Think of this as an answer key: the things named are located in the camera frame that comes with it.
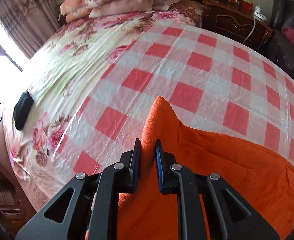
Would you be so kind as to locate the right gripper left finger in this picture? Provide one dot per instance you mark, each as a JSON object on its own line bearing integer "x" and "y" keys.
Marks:
{"x": 87, "y": 206}

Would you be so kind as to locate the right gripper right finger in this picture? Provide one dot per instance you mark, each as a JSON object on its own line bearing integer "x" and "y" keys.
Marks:
{"x": 208, "y": 207}

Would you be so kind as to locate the orange pants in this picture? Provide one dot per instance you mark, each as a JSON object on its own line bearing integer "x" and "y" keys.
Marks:
{"x": 262, "y": 177}

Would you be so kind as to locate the red white checkered cloth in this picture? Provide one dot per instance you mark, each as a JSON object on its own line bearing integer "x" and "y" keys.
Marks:
{"x": 211, "y": 82}

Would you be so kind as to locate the black object on bed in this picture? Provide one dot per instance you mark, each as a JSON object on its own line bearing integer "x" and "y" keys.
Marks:
{"x": 22, "y": 109}

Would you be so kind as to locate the dark wooden nightstand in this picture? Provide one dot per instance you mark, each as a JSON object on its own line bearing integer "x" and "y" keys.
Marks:
{"x": 226, "y": 19}

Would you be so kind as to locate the pink pillow under quilt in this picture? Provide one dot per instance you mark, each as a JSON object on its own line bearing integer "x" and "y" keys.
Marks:
{"x": 127, "y": 6}

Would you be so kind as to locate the red tin box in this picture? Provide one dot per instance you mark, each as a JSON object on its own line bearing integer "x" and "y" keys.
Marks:
{"x": 245, "y": 7}

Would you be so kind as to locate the salmon floral pillow lower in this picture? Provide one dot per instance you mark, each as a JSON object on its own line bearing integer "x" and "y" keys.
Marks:
{"x": 78, "y": 13}

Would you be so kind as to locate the black leather armchair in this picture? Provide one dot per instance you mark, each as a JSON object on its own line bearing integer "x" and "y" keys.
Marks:
{"x": 280, "y": 50}

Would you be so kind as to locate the pink curtain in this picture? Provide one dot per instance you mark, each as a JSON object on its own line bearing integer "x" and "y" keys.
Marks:
{"x": 29, "y": 23}

